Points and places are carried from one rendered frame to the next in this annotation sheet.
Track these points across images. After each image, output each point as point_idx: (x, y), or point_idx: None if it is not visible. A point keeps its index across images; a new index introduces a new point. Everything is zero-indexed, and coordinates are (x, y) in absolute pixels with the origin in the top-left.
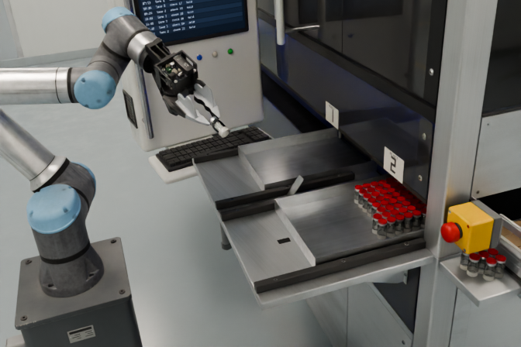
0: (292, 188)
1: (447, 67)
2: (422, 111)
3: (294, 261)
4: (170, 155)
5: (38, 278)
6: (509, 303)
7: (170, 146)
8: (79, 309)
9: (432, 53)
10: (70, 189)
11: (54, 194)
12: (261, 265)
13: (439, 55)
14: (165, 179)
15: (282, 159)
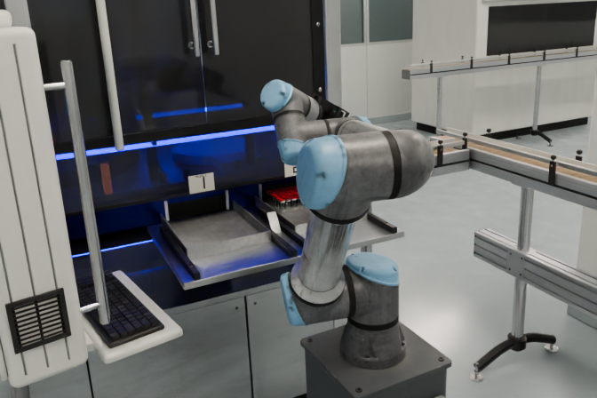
0: (273, 224)
1: (333, 81)
2: None
3: (359, 226)
4: (130, 325)
5: (383, 371)
6: None
7: None
8: (414, 332)
9: (318, 79)
10: (354, 253)
11: (366, 259)
12: (367, 234)
13: (324, 77)
14: (179, 330)
15: (203, 240)
